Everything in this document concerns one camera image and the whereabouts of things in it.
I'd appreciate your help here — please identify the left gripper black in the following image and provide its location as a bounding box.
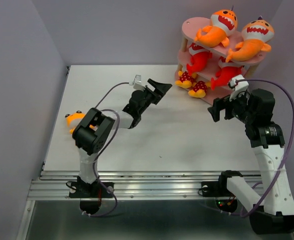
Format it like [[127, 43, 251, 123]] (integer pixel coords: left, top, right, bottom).
[[138, 79, 172, 115]]

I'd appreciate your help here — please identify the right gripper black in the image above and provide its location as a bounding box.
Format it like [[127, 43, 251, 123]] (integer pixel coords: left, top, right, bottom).
[[207, 88, 255, 125]]

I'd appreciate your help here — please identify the yellow plush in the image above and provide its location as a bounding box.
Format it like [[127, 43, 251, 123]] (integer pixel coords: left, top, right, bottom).
[[188, 81, 211, 98], [175, 70, 197, 89], [65, 110, 85, 134]]

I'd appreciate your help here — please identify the red shark plush front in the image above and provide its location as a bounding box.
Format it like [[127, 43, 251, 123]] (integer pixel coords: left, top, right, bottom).
[[210, 56, 244, 90]]

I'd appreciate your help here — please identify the red shark plush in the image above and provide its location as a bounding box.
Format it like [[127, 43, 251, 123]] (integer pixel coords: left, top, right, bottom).
[[186, 43, 212, 76], [210, 56, 244, 90]]

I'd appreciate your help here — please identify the orange shark plush back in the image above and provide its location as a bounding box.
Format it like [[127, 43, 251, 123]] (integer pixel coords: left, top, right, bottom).
[[225, 16, 275, 63]]

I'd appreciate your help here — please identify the orange shark plush facing camera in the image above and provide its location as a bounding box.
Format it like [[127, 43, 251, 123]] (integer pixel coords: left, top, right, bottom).
[[194, 6, 238, 48]]

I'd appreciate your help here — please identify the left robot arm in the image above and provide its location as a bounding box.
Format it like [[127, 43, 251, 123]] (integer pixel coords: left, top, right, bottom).
[[66, 75, 172, 199]]

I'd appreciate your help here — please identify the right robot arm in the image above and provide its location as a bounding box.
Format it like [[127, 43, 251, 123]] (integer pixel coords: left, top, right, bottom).
[[208, 88, 294, 235]]

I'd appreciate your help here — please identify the pink three-tier shelf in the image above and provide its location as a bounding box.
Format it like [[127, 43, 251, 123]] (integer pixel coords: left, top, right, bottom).
[[175, 17, 267, 104]]

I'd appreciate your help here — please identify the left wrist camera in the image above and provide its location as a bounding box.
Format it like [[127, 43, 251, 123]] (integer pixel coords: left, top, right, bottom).
[[133, 74, 145, 91]]

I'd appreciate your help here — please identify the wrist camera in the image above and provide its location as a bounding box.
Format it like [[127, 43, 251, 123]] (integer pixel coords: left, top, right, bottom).
[[228, 74, 249, 102], [133, 74, 145, 91]]

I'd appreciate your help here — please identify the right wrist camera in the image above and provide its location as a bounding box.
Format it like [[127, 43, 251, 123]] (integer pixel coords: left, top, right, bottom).
[[228, 74, 249, 102]]

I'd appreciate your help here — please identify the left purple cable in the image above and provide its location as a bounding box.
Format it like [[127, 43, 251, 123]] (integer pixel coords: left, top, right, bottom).
[[81, 81, 135, 218]]

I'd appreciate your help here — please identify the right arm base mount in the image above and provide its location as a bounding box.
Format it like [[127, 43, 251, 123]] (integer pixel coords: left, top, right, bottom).
[[198, 181, 240, 216]]

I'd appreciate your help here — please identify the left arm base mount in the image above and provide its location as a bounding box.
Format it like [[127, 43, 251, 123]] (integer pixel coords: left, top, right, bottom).
[[66, 181, 114, 217]]

